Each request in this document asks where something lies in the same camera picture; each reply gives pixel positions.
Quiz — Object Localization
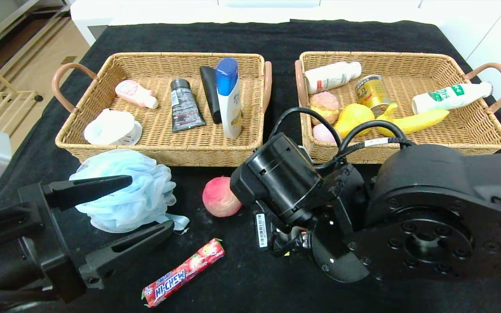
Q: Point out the pink cream puff bun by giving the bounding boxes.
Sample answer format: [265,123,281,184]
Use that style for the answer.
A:
[310,91,340,126]

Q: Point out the grey squeeze tube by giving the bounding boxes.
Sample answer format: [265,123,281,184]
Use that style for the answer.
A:
[170,78,207,133]

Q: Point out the white shampoo bottle blue cap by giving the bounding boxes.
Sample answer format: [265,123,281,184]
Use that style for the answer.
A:
[214,57,243,140]

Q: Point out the white milk bottle green label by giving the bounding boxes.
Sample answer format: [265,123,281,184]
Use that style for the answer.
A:
[411,81,493,115]

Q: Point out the gold drink can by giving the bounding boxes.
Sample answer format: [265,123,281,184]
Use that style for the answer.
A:
[355,74,392,118]

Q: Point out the small pink lotion bottle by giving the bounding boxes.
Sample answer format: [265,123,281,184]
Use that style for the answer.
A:
[115,80,159,109]

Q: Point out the yellow pear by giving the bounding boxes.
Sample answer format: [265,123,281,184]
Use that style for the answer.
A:
[334,103,376,139]

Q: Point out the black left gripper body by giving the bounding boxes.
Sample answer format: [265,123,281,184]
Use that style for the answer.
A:
[0,182,88,313]

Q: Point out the white round plastic container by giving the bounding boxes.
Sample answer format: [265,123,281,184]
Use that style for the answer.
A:
[83,109,143,146]

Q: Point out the wicker basket with brown handles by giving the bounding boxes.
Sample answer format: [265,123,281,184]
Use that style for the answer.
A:
[294,51,501,165]
[52,52,273,168]

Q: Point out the white bottle with red label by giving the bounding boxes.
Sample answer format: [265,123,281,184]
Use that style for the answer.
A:
[305,61,362,95]

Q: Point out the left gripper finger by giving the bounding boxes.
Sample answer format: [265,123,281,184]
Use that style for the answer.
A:
[78,220,175,290]
[42,175,133,212]

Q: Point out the black tablecloth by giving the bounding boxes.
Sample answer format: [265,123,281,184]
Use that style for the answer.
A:
[0,20,501,313]

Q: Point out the white table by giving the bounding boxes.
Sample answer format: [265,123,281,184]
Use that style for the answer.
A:
[70,0,434,47]

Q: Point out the pale pink round ball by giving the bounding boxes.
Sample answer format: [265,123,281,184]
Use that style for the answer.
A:
[313,124,336,144]

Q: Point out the beige wooden rack on wheels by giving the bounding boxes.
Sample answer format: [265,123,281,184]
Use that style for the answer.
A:
[0,49,44,135]

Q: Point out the red Hi-Chew candy pack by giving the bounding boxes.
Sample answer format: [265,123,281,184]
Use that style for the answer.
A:
[141,238,226,308]

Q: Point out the pink peach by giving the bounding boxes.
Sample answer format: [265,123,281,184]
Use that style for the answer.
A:
[202,176,243,218]

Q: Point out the black squeeze tube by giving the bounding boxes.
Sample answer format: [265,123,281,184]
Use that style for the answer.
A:
[199,66,222,124]

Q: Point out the white cabinet front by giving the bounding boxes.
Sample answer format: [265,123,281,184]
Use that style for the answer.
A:
[418,0,501,142]

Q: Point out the light blue bath loofah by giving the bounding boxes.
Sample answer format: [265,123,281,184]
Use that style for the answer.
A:
[69,150,190,234]

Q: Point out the yellow banana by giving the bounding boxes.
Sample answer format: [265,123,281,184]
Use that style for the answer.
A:
[375,103,450,137]

